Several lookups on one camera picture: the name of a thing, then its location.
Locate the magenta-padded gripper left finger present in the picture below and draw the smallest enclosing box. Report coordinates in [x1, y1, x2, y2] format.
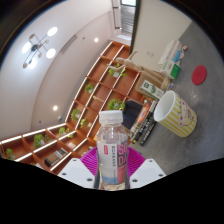
[57, 146, 100, 189]

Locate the branched ceiling lamp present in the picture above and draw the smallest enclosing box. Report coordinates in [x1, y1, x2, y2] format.
[21, 26, 59, 70]

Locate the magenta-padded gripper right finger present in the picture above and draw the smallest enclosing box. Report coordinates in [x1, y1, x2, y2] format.
[127, 146, 167, 189]

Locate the tan chair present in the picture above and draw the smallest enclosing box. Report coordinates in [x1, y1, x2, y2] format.
[134, 70, 171, 101]

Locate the yellow striped mug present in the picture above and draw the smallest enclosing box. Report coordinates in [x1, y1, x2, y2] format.
[153, 89, 198, 138]

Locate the window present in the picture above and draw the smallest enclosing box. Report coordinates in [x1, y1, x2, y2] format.
[120, 0, 137, 7]

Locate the flat round red coaster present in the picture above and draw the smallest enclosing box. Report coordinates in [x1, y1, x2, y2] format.
[191, 64, 208, 86]

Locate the clear plastic drink bottle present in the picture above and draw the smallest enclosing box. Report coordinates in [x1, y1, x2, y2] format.
[95, 109, 130, 191]

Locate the grey curtain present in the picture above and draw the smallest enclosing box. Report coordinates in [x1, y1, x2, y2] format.
[119, 3, 137, 34]

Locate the black curtain rail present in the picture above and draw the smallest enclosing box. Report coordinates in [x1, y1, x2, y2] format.
[111, 0, 123, 31]

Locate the green white drink carton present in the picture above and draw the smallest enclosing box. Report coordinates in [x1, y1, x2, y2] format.
[139, 79, 166, 100]

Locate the small green white box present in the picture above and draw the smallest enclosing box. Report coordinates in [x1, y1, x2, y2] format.
[161, 59, 181, 80]

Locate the wooden shelf unit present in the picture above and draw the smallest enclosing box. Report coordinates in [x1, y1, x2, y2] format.
[0, 40, 148, 174]

